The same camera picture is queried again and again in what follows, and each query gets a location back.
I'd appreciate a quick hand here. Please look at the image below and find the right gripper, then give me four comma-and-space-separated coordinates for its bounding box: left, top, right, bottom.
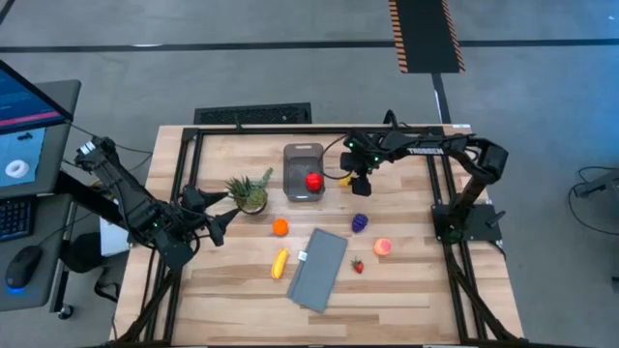
339, 134, 383, 197

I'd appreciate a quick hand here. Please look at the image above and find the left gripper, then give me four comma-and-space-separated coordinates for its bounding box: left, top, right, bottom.
188, 189, 242, 248

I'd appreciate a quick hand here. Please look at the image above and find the magenta toy fruit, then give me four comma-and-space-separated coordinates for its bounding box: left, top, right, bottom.
304, 172, 325, 193

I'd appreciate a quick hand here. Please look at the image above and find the pink toy peach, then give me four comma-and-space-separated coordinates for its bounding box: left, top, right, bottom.
372, 237, 393, 258

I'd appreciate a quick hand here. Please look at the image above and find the yellow toy banana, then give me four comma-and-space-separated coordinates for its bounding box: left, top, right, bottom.
271, 246, 290, 280

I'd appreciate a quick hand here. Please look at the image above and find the grey translucent tupperware container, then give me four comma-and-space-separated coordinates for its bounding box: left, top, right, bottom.
282, 142, 326, 203

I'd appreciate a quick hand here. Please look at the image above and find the succulent plant in black pot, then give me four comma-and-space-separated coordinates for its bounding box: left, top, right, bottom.
224, 166, 275, 216

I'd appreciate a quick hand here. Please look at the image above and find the black floor vent grille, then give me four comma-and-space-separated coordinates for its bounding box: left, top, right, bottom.
193, 101, 313, 126

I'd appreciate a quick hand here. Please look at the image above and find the white box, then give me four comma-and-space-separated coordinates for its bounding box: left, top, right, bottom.
99, 216, 132, 257

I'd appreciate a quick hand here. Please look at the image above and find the grey folded towel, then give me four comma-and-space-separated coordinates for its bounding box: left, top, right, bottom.
285, 227, 349, 314

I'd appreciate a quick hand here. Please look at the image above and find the black bag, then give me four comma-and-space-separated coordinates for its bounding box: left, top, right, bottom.
60, 231, 105, 275

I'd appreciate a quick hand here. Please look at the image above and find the black mat with striped edges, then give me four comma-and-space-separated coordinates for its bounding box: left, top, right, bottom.
388, 0, 466, 74

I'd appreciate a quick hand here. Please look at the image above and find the grey desk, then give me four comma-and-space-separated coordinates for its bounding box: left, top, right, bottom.
0, 79, 82, 313

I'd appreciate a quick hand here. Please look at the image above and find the black keyboard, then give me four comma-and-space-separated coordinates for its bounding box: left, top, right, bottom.
0, 195, 35, 243

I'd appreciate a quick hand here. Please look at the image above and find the black computer mouse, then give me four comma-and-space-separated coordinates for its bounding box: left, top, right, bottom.
3, 245, 43, 295

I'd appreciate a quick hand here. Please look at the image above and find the computer monitor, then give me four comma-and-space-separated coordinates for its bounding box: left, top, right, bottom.
0, 60, 74, 190

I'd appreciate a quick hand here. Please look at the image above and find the grey equipment leg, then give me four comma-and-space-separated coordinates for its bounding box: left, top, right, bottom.
574, 169, 619, 198

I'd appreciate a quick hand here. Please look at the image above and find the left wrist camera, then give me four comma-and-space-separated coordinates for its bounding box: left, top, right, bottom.
181, 185, 207, 210

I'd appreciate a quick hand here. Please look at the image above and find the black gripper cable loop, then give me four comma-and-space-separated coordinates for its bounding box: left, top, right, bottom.
319, 133, 350, 182

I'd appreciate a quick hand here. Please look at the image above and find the long black arm cable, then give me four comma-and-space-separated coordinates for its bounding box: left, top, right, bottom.
384, 108, 431, 132

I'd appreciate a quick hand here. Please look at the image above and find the black metal table frame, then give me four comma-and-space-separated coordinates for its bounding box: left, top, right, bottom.
108, 123, 528, 348

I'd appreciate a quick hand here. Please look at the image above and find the thin black monitor cable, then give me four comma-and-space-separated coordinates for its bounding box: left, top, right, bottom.
70, 123, 154, 156

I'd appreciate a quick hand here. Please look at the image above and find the black floor cable loop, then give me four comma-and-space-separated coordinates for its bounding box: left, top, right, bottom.
568, 166, 619, 238

